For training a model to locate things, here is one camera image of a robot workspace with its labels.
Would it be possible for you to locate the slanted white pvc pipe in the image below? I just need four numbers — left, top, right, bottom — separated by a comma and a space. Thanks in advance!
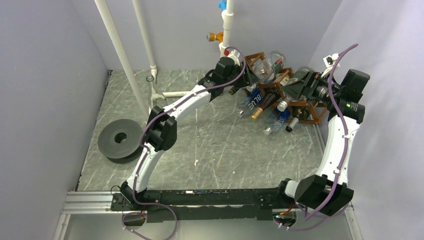
94, 0, 149, 117

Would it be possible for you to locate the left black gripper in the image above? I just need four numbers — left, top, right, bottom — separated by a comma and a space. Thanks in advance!
223, 62, 261, 90

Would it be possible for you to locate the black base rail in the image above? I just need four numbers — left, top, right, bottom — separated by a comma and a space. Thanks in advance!
110, 187, 294, 223

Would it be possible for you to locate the dark bottle gold cap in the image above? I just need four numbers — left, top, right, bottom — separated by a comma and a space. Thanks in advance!
250, 92, 281, 121

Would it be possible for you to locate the brown wooden wine rack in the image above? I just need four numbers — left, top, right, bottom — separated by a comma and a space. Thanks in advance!
245, 51, 328, 125

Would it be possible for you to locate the dark bottle silver cap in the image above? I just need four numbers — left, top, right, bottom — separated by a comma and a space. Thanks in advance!
285, 107, 310, 133

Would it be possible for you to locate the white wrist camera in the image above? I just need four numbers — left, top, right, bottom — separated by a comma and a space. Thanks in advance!
321, 53, 339, 78
223, 49, 241, 66

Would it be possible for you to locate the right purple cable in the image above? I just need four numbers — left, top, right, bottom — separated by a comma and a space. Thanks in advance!
273, 43, 359, 232

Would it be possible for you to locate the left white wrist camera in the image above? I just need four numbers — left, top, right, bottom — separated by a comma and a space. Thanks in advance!
223, 49, 241, 66

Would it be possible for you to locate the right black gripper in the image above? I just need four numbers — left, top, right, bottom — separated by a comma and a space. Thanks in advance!
280, 70, 343, 104

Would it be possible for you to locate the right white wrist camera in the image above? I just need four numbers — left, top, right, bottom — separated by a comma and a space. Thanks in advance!
321, 53, 339, 78

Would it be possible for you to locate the blue valve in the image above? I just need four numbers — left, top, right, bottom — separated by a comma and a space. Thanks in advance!
217, 0, 227, 11

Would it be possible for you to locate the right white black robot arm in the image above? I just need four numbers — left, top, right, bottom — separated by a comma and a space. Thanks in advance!
275, 67, 370, 217

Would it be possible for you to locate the lower blue clear bottle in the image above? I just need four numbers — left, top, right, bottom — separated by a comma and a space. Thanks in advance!
263, 109, 291, 136

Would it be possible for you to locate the standing clear empty bottle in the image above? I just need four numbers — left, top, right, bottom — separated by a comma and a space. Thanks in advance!
145, 74, 168, 109

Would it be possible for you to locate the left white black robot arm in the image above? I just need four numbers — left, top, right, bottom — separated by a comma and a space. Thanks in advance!
120, 57, 259, 210

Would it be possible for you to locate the blue labelled clear bottle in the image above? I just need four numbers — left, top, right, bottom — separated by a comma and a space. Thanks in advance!
236, 88, 264, 118

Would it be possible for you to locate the orange valve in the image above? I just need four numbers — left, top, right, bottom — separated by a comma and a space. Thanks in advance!
206, 32, 224, 43

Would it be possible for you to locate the white pvc pipe frame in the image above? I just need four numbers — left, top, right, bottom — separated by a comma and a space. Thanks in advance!
132, 0, 234, 80

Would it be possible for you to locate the aluminium frame rail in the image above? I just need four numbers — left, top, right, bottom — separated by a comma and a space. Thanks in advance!
53, 191, 364, 240

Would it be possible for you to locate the clear bottle dark label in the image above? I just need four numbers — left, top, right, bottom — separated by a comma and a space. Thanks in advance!
276, 66, 315, 112

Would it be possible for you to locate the clear bottle red green label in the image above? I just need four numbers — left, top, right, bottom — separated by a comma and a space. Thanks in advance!
252, 50, 287, 84

